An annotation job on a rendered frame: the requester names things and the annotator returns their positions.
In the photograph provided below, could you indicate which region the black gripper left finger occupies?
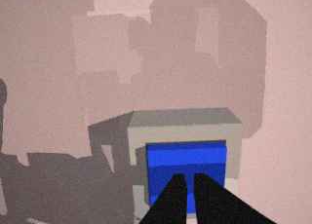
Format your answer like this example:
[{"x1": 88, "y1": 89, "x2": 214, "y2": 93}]
[{"x1": 139, "y1": 173, "x2": 187, "y2": 224}]

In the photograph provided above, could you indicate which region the blue button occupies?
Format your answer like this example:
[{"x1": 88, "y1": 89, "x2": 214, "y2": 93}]
[{"x1": 128, "y1": 107, "x2": 243, "y2": 220}]

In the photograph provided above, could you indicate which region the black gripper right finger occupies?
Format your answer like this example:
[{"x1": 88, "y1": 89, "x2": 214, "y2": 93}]
[{"x1": 194, "y1": 172, "x2": 277, "y2": 224}]

